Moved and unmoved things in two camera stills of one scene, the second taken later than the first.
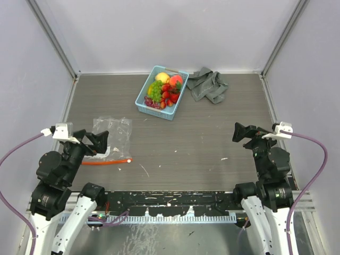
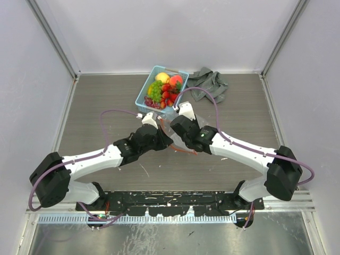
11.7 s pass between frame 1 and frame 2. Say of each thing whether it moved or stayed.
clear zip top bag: moved
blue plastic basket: stayed
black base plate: stayed
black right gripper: moved
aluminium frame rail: stayed
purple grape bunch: stayed
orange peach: stayed
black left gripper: moved
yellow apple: stayed
